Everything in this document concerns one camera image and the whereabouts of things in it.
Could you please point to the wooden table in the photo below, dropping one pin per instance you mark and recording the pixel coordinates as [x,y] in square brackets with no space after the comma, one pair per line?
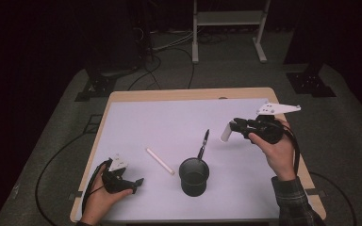
[185,93]

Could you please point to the person's left hand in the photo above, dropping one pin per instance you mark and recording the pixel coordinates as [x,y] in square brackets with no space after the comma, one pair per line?
[99,201]

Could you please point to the person's right hand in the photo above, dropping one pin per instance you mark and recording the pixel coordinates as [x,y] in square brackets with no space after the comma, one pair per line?
[279,157]

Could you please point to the black stand base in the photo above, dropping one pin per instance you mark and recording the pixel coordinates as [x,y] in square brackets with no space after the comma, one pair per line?
[309,83]
[97,89]

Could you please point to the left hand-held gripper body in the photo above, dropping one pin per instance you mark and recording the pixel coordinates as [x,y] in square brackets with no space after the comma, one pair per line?
[116,180]

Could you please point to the black pen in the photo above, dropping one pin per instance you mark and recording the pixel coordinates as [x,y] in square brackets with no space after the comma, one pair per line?
[203,144]

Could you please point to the white table sheet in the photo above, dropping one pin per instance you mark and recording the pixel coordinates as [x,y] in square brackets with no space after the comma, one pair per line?
[169,125]

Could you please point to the white metal stand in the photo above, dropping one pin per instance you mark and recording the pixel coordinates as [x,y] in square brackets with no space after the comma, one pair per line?
[229,18]

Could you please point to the black pen holder cup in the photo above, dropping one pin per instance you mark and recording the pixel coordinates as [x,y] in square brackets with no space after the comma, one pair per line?
[194,180]

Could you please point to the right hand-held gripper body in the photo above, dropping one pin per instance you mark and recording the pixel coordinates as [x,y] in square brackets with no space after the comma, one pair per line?
[267,128]

